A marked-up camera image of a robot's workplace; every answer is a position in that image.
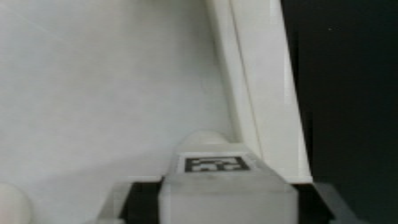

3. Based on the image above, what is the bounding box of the white table leg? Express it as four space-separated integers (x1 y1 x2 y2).
157 131 298 224

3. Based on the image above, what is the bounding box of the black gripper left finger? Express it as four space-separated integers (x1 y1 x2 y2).
97 181 163 224

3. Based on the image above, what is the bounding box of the white square tabletop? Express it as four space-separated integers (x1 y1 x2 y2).
0 0 312 224

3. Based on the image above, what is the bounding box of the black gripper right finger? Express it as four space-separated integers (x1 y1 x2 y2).
294 182 358 224

